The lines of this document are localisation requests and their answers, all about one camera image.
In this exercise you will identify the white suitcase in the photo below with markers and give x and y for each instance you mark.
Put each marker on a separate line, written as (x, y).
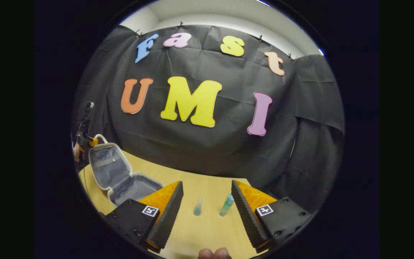
(110, 169)

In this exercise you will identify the slim teal bottle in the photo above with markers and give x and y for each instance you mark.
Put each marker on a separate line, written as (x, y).
(226, 205)

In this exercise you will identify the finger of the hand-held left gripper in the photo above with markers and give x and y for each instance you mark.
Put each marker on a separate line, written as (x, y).
(93, 141)

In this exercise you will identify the black backdrop cloth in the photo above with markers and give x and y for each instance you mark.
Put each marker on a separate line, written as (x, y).
(210, 151)

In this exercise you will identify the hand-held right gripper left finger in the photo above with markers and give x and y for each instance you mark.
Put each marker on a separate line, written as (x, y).
(167, 219)

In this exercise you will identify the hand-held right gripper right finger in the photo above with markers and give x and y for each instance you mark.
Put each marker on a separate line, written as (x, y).
(246, 216)

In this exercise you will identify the blue-capped squeeze tube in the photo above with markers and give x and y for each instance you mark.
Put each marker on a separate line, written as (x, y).
(197, 209)

